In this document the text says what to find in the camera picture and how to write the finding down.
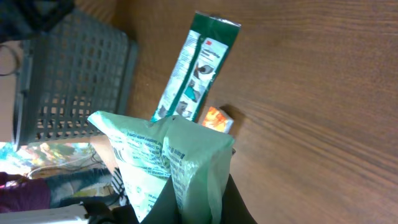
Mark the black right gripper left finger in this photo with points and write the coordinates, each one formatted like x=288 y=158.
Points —
x=165 y=209

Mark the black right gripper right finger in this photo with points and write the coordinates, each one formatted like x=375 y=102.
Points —
x=234 y=210

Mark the teal snack packet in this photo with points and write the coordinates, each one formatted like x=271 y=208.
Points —
x=197 y=160

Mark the small orange carton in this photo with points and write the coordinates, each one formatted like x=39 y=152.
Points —
x=217 y=120

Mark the green 3M gloves package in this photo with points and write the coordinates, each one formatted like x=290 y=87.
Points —
x=200 y=60

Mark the dark grey mesh basket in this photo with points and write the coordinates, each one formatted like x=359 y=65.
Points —
x=74 y=77

